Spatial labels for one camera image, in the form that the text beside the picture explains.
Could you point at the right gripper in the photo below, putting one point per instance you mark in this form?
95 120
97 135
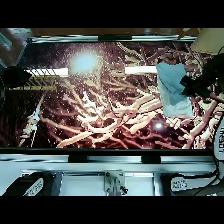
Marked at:
193 86

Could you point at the light blue garment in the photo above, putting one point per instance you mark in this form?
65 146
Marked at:
173 86

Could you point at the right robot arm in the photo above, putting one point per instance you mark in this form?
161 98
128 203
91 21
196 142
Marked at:
213 71

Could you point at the silver frame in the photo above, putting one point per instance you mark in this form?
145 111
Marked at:
100 166

